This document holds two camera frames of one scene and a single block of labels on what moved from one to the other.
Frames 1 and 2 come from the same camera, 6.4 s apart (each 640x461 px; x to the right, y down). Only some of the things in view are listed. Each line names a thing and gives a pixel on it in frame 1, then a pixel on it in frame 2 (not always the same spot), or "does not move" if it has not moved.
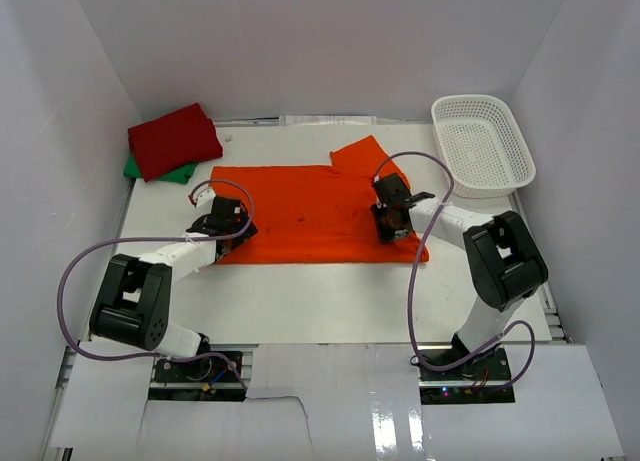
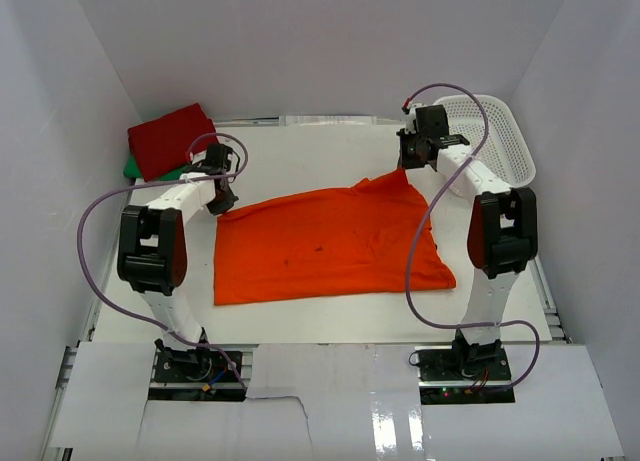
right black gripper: [385, 235] → [405, 162]
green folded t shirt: [179, 175] does not move
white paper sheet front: [335, 401] does not move
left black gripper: [244, 237] → [224, 205]
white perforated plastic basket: [482, 144] does not move
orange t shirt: [316, 214] → [372, 240]
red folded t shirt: [174, 142] does not move
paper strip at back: [327, 120] does not move
